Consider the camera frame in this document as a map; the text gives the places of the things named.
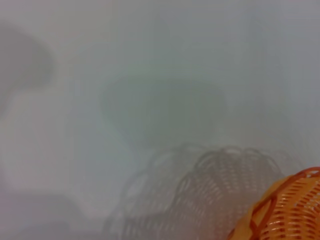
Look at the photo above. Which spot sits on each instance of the orange plastic woven basket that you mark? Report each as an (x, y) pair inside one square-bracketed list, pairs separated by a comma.
[(295, 212)]

